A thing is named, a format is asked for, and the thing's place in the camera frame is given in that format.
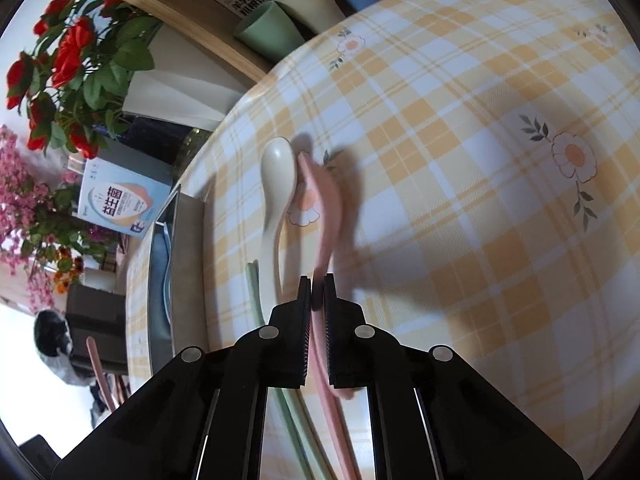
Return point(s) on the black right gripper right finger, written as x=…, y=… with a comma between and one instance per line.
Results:
x=432, y=415

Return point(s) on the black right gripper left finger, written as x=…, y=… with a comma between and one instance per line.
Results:
x=202, y=416

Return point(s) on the pink chopstick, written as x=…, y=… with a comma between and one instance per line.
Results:
x=99, y=372
x=330, y=397

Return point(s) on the pink plastic spoon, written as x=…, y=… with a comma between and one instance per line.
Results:
x=319, y=181

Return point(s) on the stainless steel utensil tray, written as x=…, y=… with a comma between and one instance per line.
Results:
x=183, y=217

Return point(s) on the blue plastic spoon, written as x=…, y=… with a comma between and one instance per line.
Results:
x=159, y=316

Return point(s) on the green chopstick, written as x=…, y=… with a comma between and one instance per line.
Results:
x=283, y=347
x=306, y=443

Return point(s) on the light blue probiotics box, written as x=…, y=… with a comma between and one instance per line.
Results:
x=125, y=198

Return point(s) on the pink artificial blossoms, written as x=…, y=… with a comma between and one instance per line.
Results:
x=44, y=246

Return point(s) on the beige plastic spoon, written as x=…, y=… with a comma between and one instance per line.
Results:
x=278, y=173

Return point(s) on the dark blue gift box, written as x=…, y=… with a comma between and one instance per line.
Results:
x=149, y=147

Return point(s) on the gold embossed tray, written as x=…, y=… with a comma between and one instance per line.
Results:
x=190, y=146

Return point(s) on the yellow plaid floral tablecloth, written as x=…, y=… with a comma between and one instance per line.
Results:
x=487, y=154

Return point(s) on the white flower pot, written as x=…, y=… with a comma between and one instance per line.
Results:
x=188, y=85

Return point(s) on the red artificial roses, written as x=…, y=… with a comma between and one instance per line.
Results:
x=72, y=85

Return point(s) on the green plastic cup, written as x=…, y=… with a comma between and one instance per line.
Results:
x=270, y=32

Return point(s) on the wooden shelf cabinet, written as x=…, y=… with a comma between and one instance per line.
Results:
x=175, y=15

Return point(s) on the beige plastic cup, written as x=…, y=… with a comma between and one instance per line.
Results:
x=317, y=15

